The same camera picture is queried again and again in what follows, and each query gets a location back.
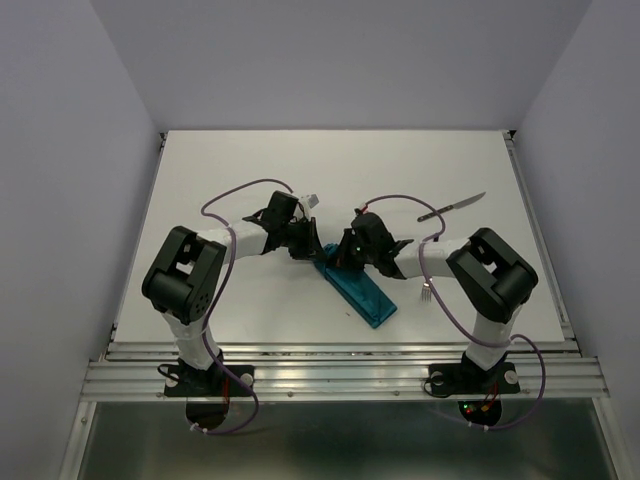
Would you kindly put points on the metal fork black handle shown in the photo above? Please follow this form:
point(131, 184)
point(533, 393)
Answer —
point(426, 291)

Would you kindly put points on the aluminium right side rail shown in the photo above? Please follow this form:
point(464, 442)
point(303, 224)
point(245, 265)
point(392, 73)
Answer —
point(530, 210)

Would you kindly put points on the metal knife black handle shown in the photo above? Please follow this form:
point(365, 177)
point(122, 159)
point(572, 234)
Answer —
point(457, 205)

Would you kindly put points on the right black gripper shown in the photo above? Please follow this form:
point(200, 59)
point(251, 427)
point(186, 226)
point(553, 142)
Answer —
point(343, 259)

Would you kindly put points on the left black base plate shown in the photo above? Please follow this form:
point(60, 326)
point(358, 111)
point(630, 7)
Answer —
point(184, 381)

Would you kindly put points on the aluminium front rail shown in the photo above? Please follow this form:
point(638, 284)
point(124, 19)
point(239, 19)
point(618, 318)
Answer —
point(339, 372)

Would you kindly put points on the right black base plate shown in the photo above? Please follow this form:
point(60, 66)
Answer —
point(466, 379)

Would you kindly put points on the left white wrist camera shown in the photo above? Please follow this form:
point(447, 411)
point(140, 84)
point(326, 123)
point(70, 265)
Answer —
point(305, 205)

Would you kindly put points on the teal cloth napkin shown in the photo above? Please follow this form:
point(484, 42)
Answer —
point(355, 286)

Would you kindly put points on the aluminium rail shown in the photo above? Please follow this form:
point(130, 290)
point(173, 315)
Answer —
point(339, 372)
point(530, 210)

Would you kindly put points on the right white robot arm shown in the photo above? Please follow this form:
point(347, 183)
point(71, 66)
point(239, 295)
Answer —
point(494, 277)

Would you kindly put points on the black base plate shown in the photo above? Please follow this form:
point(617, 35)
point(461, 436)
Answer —
point(466, 379)
point(184, 381)

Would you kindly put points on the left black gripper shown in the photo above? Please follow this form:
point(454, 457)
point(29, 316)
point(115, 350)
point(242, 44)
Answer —
point(312, 247)

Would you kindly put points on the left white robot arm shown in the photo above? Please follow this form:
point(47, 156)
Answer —
point(182, 282)

